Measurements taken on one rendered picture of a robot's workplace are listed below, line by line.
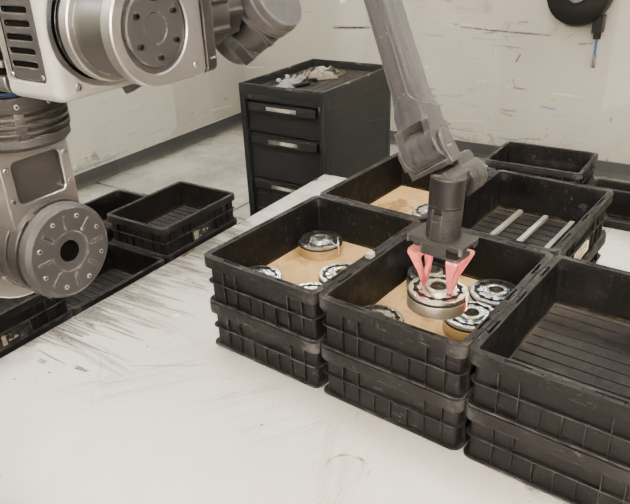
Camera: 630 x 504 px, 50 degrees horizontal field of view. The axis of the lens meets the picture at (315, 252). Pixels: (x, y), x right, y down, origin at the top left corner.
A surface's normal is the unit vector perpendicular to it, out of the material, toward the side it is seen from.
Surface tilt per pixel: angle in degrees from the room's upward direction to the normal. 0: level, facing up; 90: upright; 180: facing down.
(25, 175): 90
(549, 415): 90
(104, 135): 90
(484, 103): 90
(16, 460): 0
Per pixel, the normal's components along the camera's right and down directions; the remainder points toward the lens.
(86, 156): 0.84, 0.22
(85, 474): -0.04, -0.89
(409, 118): -0.69, 0.05
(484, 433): -0.61, 0.37
